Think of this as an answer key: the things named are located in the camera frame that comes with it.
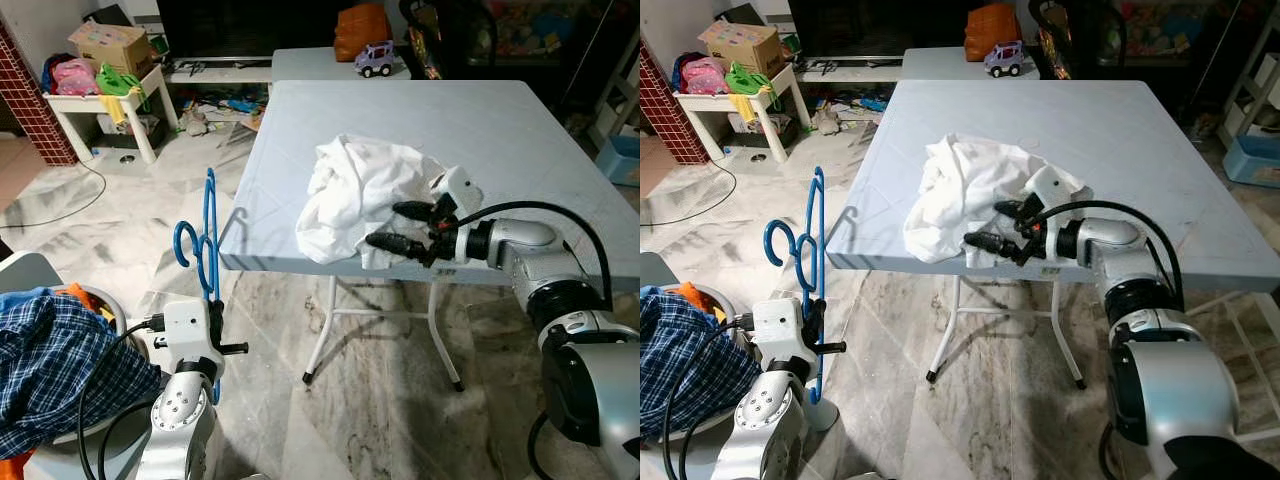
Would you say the green bag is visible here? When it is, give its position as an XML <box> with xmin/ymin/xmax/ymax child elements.
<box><xmin>95</xmin><ymin>62</ymin><xmax>146</xmax><ymax>99</ymax></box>
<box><xmin>725</xmin><ymin>62</ymin><xmax>781</xmax><ymax>99</ymax></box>

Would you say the thin black power cable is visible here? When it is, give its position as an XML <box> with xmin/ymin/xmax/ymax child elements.
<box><xmin>0</xmin><ymin>160</ymin><xmax>109</xmax><ymax>231</ymax></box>
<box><xmin>640</xmin><ymin>160</ymin><xmax>739</xmax><ymax>226</ymax></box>

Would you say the small light blue plastic table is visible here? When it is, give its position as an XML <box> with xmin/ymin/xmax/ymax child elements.
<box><xmin>900</xmin><ymin>45</ymin><xmax>1041</xmax><ymax>83</ymax></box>
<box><xmin>270</xmin><ymin>45</ymin><xmax>413</xmax><ymax>83</ymax></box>

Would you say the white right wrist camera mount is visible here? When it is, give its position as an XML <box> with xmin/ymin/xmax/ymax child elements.
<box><xmin>428</xmin><ymin>165</ymin><xmax>483</xmax><ymax>216</ymax></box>
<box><xmin>1025</xmin><ymin>165</ymin><xmax>1086</xmax><ymax>216</ymax></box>

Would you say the purple toy car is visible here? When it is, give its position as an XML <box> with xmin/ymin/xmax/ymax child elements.
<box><xmin>983</xmin><ymin>40</ymin><xmax>1026</xmax><ymax>79</ymax></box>
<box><xmin>353</xmin><ymin>40</ymin><xmax>396</xmax><ymax>79</ymax></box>

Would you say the white side table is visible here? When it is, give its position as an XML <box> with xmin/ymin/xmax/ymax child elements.
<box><xmin>672</xmin><ymin>65</ymin><xmax>813</xmax><ymax>166</ymax></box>
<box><xmin>42</xmin><ymin>65</ymin><xmax>181</xmax><ymax>166</ymax></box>

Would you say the orange bag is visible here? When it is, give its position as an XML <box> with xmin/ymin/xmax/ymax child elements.
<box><xmin>963</xmin><ymin>2</ymin><xmax>1023</xmax><ymax>63</ymax></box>
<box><xmin>333</xmin><ymin>2</ymin><xmax>393</xmax><ymax>63</ymax></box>

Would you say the steel basin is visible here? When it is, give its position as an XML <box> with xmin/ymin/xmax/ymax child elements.
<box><xmin>92</xmin><ymin>288</ymin><xmax>131</xmax><ymax>351</ymax></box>

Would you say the light blue folding table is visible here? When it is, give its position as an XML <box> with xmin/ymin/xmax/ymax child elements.
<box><xmin>825</xmin><ymin>78</ymin><xmax>1280</xmax><ymax>393</ymax></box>
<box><xmin>218</xmin><ymin>78</ymin><xmax>640</xmax><ymax>391</ymax></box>

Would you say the white shirt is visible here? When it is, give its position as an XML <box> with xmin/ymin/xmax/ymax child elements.
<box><xmin>295</xmin><ymin>133</ymin><xmax>471</xmax><ymax>269</ymax></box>
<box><xmin>903</xmin><ymin>133</ymin><xmax>1091</xmax><ymax>269</ymax></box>

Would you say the light blue plastic bin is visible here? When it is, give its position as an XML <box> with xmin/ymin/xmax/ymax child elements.
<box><xmin>595</xmin><ymin>135</ymin><xmax>640</xmax><ymax>186</ymax></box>
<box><xmin>1222</xmin><ymin>135</ymin><xmax>1280</xmax><ymax>189</ymax></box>

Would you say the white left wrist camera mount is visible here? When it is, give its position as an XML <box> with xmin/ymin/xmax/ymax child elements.
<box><xmin>742</xmin><ymin>298</ymin><xmax>816</xmax><ymax>376</ymax></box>
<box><xmin>150</xmin><ymin>298</ymin><xmax>226</xmax><ymax>376</ymax></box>

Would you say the white television stand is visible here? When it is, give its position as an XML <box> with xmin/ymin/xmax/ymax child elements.
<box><xmin>160</xmin><ymin>58</ymin><xmax>276</xmax><ymax>86</ymax></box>
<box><xmin>795</xmin><ymin>58</ymin><xmax>906</xmax><ymax>86</ymax></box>

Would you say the cardboard box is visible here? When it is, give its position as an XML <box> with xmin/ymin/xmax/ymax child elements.
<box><xmin>68</xmin><ymin>20</ymin><xmax>153</xmax><ymax>76</ymax></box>
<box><xmin>698</xmin><ymin>20</ymin><xmax>786</xmax><ymax>76</ymax></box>

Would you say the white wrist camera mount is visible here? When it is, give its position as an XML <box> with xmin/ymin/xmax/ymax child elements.
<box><xmin>428</xmin><ymin>165</ymin><xmax>483</xmax><ymax>216</ymax></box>
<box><xmin>150</xmin><ymin>298</ymin><xmax>226</xmax><ymax>376</ymax></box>
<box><xmin>742</xmin><ymin>298</ymin><xmax>816</xmax><ymax>376</ymax></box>
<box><xmin>1025</xmin><ymin>165</ymin><xmax>1086</xmax><ymax>216</ymax></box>

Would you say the blue plastic hanger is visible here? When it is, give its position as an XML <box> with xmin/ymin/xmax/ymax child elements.
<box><xmin>172</xmin><ymin>168</ymin><xmax>226</xmax><ymax>406</ymax></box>
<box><xmin>765</xmin><ymin>165</ymin><xmax>829</xmax><ymax>406</ymax></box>

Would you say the red tiled pillar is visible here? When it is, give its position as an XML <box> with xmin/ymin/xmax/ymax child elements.
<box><xmin>0</xmin><ymin>20</ymin><xmax>79</xmax><ymax>166</ymax></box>
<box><xmin>640</xmin><ymin>40</ymin><xmax>711</xmax><ymax>166</ymax></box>

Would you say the black television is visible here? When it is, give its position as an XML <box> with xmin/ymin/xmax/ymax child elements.
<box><xmin>157</xmin><ymin>0</ymin><xmax>401</xmax><ymax>59</ymax></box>
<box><xmin>788</xmin><ymin>0</ymin><xmax>1001</xmax><ymax>59</ymax></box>

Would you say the orange cloth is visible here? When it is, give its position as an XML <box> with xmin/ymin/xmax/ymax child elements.
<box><xmin>680</xmin><ymin>283</ymin><xmax>721</xmax><ymax>316</ymax></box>
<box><xmin>55</xmin><ymin>283</ymin><xmax>111</xmax><ymax>321</ymax></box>

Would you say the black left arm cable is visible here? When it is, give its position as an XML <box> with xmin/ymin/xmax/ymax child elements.
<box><xmin>658</xmin><ymin>315</ymin><xmax>761</xmax><ymax>480</ymax></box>
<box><xmin>75</xmin><ymin>315</ymin><xmax>166</xmax><ymax>480</ymax></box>

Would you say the blue plaid shirt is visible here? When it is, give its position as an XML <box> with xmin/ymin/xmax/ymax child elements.
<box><xmin>640</xmin><ymin>290</ymin><xmax>776</xmax><ymax>441</ymax></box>
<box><xmin>0</xmin><ymin>290</ymin><xmax>166</xmax><ymax>461</ymax></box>

